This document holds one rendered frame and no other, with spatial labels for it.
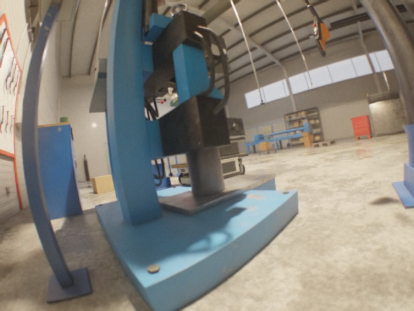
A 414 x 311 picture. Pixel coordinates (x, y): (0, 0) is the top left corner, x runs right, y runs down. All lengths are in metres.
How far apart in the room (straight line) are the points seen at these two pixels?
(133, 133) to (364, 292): 1.00
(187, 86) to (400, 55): 1.10
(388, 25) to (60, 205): 2.80
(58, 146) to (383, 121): 9.10
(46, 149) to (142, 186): 1.37
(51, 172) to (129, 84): 1.33
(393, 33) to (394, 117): 7.34
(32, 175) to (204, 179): 0.85
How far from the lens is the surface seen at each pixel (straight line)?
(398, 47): 1.17
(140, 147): 0.84
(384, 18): 1.23
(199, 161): 1.01
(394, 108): 8.46
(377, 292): 0.54
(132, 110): 0.87
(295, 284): 0.54
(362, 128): 7.77
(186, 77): 0.73
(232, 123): 0.78
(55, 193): 1.96
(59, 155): 1.96
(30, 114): 0.69
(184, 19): 0.88
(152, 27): 1.01
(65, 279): 0.73
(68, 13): 1.08
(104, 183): 3.51
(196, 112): 0.65
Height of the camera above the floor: 0.38
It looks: level
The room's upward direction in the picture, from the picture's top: 9 degrees counter-clockwise
